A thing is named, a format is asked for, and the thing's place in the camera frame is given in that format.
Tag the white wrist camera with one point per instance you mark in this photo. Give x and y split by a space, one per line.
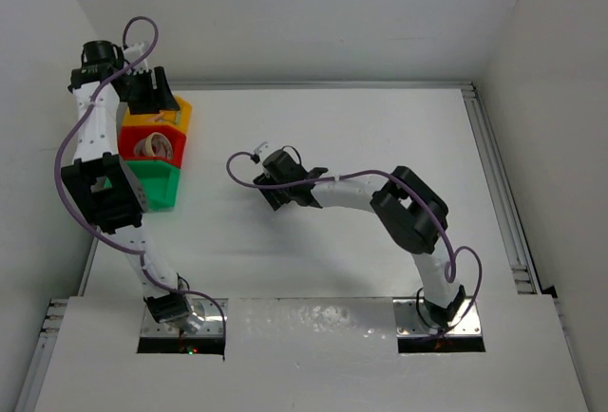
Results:
133 52
262 150

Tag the aluminium frame rail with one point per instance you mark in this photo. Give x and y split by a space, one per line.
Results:
466 86
518 254
41 357

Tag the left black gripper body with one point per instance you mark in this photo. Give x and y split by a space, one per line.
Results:
141 93

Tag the orange eraser cap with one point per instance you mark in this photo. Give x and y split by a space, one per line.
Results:
160 117

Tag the right aluminium frame rail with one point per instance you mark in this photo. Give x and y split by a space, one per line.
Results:
518 254

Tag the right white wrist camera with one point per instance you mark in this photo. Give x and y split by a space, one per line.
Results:
262 150

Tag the grey tape roll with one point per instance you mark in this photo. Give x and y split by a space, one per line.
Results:
137 150

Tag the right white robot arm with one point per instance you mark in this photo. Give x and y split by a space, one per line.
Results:
413 215

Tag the left aluminium frame rail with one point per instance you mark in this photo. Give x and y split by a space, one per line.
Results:
41 357

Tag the beige tape roll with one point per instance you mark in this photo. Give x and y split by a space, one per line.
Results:
157 145

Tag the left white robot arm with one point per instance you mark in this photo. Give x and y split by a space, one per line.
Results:
106 192

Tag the green plastic bin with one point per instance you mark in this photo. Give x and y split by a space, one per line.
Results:
160 180

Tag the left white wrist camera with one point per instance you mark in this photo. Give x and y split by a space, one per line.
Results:
133 52

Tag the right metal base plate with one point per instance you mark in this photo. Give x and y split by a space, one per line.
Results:
412 320

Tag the back aluminium frame rail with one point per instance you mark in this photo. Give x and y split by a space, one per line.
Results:
466 86

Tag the yellow plastic bin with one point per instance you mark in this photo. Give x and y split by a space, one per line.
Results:
170 117

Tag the red plastic bin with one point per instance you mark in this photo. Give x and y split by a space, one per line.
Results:
130 135

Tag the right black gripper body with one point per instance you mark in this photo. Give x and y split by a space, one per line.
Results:
278 196

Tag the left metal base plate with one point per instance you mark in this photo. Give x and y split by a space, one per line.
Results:
206 322

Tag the metal base plate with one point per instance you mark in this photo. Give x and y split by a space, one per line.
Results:
412 320
206 322

